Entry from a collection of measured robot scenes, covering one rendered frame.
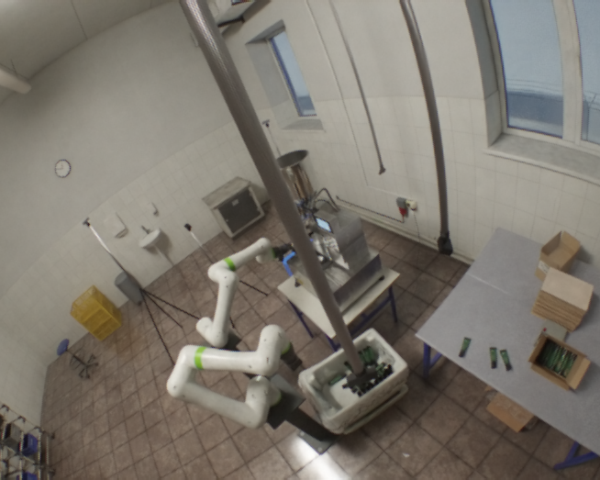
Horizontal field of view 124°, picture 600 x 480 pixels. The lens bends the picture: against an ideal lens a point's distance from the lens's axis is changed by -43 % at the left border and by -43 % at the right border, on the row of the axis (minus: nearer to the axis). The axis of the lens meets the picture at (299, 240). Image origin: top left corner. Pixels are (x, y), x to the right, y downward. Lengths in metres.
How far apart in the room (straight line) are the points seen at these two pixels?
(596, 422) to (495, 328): 0.96
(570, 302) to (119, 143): 5.68
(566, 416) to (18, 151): 6.79
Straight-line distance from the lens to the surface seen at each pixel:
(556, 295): 1.89
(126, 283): 5.26
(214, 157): 5.26
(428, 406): 2.47
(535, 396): 1.82
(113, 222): 5.14
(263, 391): 1.47
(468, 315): 1.97
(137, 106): 5.10
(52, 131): 5.31
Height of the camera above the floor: 2.37
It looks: 34 degrees down
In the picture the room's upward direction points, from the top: 24 degrees counter-clockwise
